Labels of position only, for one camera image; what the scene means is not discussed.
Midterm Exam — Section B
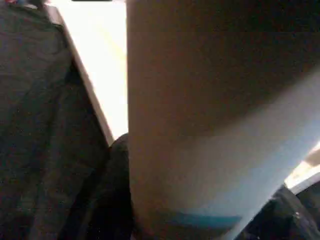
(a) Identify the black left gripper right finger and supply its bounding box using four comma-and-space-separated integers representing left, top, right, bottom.
235, 184, 320, 240

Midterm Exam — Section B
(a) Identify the white plastic table top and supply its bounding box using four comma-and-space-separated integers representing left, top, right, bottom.
44, 0, 320, 196

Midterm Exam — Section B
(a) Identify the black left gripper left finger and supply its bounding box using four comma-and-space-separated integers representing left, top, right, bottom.
75, 132, 136, 240

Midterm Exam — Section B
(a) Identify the white plastic table leg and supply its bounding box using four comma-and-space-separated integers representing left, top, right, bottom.
125, 0, 320, 240

